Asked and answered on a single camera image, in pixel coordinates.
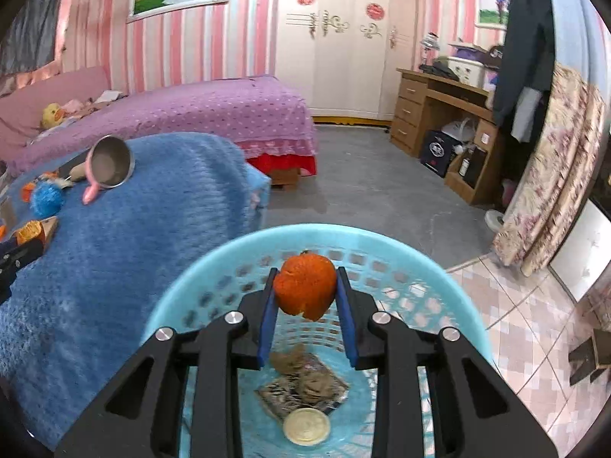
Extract purple dotted bed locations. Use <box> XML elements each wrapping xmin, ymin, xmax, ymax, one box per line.
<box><xmin>10</xmin><ymin>75</ymin><xmax>318</xmax><ymax>192</ymax></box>

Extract yellow duck plush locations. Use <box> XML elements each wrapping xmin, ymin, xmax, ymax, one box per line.
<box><xmin>40</xmin><ymin>103</ymin><xmax>65</xmax><ymax>129</ymax></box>

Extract white appliance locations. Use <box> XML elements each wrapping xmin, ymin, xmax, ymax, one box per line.
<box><xmin>441</xmin><ymin>119</ymin><xmax>478</xmax><ymax>146</ymax></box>

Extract pink window curtain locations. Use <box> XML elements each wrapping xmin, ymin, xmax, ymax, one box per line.
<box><xmin>0</xmin><ymin>0</ymin><xmax>79</xmax><ymax>98</ymax></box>

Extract wooden desk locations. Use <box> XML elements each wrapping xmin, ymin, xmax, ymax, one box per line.
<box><xmin>390</xmin><ymin>68</ymin><xmax>507</xmax><ymax>207</ymax></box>

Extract dark hanging jacket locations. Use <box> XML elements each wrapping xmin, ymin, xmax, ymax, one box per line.
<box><xmin>491</xmin><ymin>0</ymin><xmax>557</xmax><ymax>143</ymax></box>

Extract white storage box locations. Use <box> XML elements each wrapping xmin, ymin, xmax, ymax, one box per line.
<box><xmin>449</xmin><ymin>56</ymin><xmax>488</xmax><ymax>87</ymax></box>

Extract grey window curtain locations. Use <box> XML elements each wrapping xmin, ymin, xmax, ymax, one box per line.
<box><xmin>0</xmin><ymin>0</ymin><xmax>70</xmax><ymax>74</ymax></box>

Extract purple box lid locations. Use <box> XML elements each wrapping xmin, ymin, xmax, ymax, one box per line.
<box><xmin>449</xmin><ymin>40</ymin><xmax>488</xmax><ymax>58</ymax></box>

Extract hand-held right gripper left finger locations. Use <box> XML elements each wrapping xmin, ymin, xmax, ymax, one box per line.
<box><xmin>54</xmin><ymin>267</ymin><xmax>280</xmax><ymax>458</ymax></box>

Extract small wall poster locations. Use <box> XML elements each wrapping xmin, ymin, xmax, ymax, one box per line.
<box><xmin>475</xmin><ymin>0</ymin><xmax>514</xmax><ymax>29</ymax></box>

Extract white fan base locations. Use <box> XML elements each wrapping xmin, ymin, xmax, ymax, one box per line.
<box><xmin>484</xmin><ymin>209</ymin><xmax>508</xmax><ymax>235</ymax></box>

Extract dark clothes on desk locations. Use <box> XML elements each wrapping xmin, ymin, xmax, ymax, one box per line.
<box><xmin>419</xmin><ymin>57</ymin><xmax>461</xmax><ymax>79</ymax></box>

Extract black cardboard box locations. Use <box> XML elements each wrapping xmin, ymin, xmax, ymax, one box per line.
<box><xmin>420</xmin><ymin>129</ymin><xmax>461</xmax><ymax>178</ymax></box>

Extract pink mug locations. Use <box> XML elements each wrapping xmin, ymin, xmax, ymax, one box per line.
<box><xmin>81</xmin><ymin>135</ymin><xmax>136</xmax><ymax>206</ymax></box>

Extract small wooden stool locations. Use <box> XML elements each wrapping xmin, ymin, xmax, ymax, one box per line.
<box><xmin>568</xmin><ymin>329</ymin><xmax>611</xmax><ymax>387</ymax></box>

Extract brown cardboard box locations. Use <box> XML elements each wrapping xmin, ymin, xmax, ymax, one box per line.
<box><xmin>446</xmin><ymin>145</ymin><xmax>488</xmax><ymax>190</ymax></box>

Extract pile of pink clothes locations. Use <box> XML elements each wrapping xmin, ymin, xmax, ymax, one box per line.
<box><xmin>62</xmin><ymin>90</ymin><xmax>127</xmax><ymax>118</ymax></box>

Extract black white snack packet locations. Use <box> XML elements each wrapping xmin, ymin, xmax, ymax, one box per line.
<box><xmin>255</xmin><ymin>354</ymin><xmax>349</xmax><ymax>421</ymax></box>

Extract brown paper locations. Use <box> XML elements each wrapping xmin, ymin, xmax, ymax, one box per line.
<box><xmin>270</xmin><ymin>343</ymin><xmax>344</xmax><ymax>404</ymax></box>

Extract white board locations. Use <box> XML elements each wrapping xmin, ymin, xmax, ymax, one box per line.
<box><xmin>549</xmin><ymin>198</ymin><xmax>611</xmax><ymax>303</ymax></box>

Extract pink headboard cover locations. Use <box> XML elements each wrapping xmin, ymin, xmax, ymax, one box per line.
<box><xmin>0</xmin><ymin>66</ymin><xmax>112</xmax><ymax>153</ymax></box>

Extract desk lamp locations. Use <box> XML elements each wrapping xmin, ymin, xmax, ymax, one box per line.
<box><xmin>419</xmin><ymin>32</ymin><xmax>440</xmax><ymax>65</ymax></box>

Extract white paper bowl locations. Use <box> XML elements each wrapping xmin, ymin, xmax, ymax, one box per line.
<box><xmin>283</xmin><ymin>408</ymin><xmax>331</xmax><ymax>447</ymax></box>

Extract teal plastic basket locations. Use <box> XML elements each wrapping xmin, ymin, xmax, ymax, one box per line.
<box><xmin>142</xmin><ymin>223</ymin><xmax>493</xmax><ymax>458</ymax></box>

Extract white wardrobe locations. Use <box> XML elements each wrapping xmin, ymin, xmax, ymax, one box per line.
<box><xmin>276</xmin><ymin>0</ymin><xmax>418</xmax><ymax>120</ymax></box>

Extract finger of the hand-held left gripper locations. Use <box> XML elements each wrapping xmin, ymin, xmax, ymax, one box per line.
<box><xmin>0</xmin><ymin>237</ymin><xmax>46</xmax><ymax>273</ymax></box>

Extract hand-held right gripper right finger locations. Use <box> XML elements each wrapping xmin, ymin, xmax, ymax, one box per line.
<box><xmin>335</xmin><ymin>266</ymin><xmax>559</xmax><ymax>458</ymax></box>

